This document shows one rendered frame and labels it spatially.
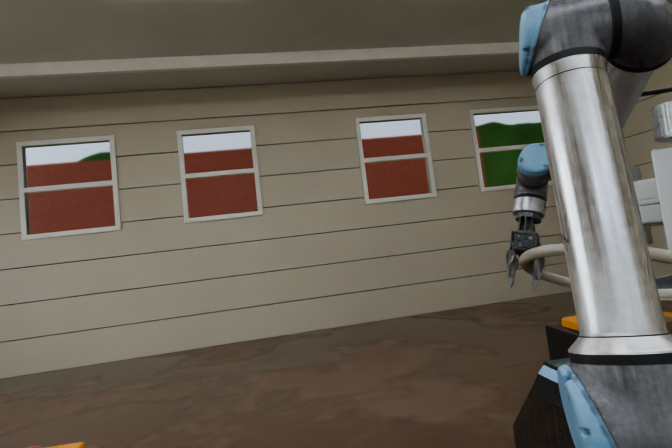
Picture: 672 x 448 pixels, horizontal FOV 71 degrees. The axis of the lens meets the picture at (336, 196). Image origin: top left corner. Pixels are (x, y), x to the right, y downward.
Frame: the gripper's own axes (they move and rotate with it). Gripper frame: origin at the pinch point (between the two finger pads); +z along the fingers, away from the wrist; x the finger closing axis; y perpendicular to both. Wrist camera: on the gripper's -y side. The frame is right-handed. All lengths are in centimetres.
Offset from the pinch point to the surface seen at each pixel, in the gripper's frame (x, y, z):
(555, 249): 9.3, 20.2, -5.9
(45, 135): -705, -209, -170
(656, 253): 29.7, 23.5, -6.2
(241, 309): -454, -448, 7
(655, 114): 34, -31, -72
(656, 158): 35, -38, -58
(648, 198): 38, -110, -71
